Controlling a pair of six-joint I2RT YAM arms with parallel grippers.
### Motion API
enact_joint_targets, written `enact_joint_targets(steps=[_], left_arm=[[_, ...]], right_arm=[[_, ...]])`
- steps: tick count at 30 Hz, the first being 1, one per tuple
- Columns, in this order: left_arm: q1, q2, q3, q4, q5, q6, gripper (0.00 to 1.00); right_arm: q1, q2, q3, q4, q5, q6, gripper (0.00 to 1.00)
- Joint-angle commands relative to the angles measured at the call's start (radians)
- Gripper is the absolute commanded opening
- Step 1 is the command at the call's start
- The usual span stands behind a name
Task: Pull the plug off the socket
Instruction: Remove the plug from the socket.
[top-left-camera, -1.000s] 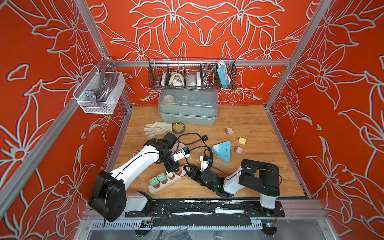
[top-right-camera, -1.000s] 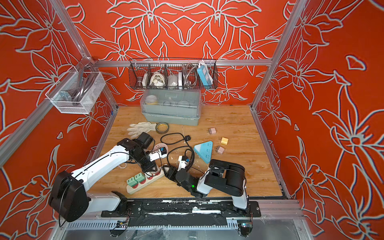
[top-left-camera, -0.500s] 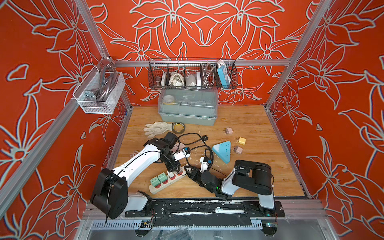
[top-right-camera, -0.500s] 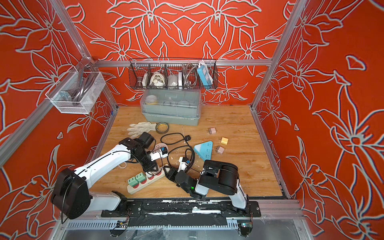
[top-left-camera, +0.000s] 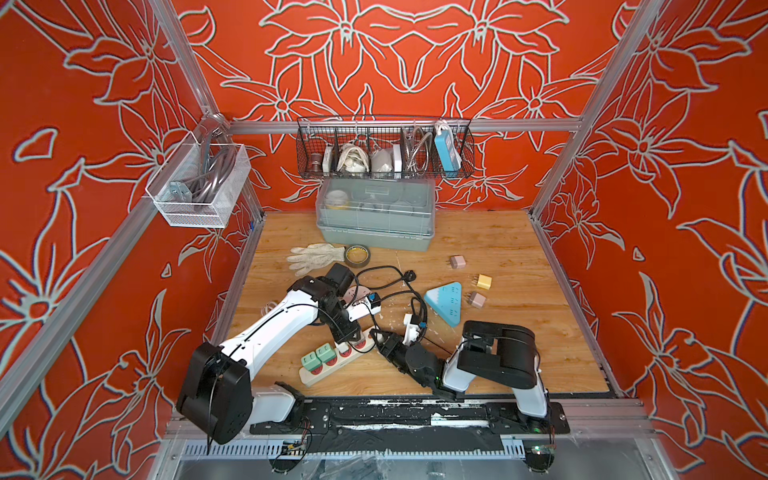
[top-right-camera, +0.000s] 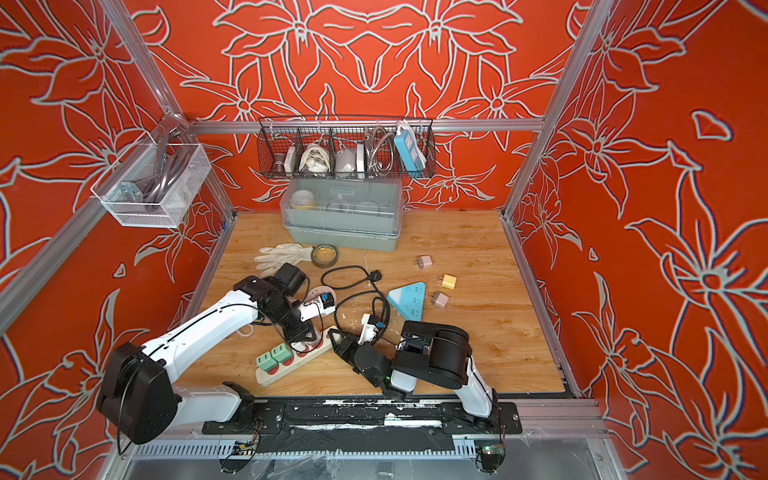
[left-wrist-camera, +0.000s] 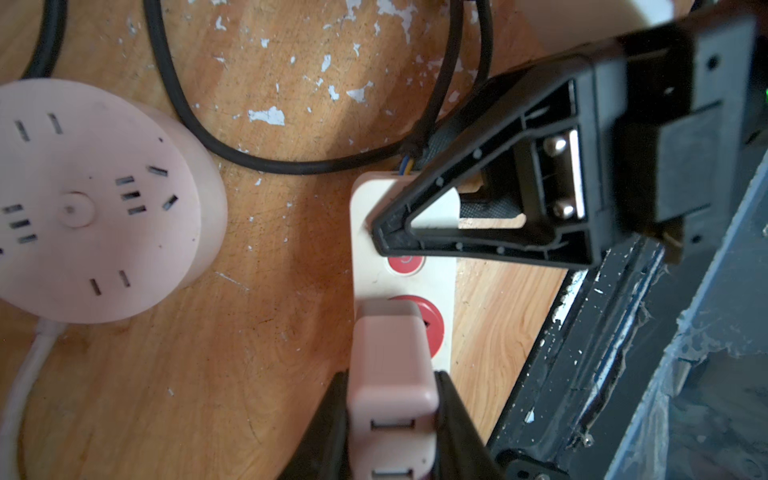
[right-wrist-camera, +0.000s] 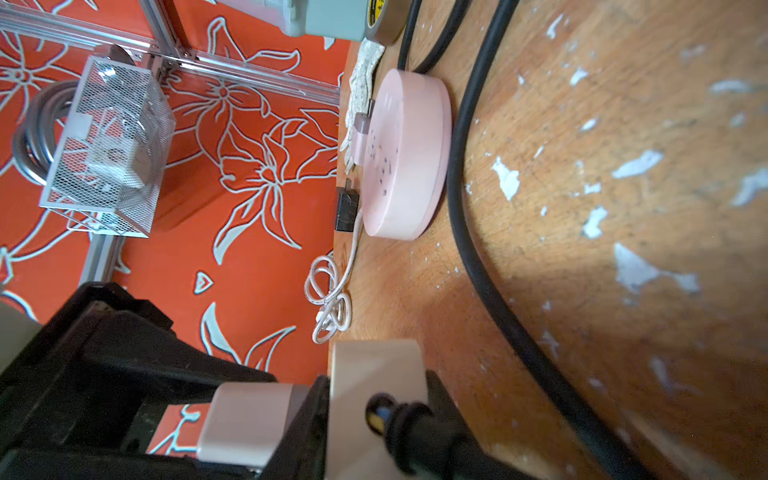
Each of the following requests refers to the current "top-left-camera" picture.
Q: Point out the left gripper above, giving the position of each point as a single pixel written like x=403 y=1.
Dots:
x=348 y=333

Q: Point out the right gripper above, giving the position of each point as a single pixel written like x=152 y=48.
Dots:
x=392 y=346

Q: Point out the white power strip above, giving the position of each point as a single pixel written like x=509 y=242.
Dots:
x=346 y=354

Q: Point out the green plug adapter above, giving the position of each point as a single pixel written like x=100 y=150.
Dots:
x=326 y=354
x=311 y=362

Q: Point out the pink plug adapter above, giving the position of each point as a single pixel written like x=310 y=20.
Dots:
x=457 y=262
x=476 y=300

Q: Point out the yellow plug adapter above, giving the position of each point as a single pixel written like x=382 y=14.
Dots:
x=483 y=281

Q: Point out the pink round power socket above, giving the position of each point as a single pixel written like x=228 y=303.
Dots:
x=355 y=293

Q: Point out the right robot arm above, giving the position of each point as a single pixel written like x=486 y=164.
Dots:
x=503 y=353

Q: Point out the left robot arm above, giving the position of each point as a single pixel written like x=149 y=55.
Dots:
x=217 y=395

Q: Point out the white work glove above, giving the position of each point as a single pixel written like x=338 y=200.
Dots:
x=303 y=260

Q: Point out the tape roll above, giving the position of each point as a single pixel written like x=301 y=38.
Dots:
x=357 y=256

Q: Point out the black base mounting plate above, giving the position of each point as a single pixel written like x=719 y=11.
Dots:
x=499 y=415

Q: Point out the grey plastic storage box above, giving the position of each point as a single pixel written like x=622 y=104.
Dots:
x=388 y=214

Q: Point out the blue power bank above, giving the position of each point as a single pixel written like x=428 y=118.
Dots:
x=445 y=146

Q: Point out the black wire basket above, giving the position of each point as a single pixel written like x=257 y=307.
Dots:
x=390 y=147

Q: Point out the clear plastic wall basket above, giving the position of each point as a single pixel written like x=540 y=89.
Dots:
x=201 y=183

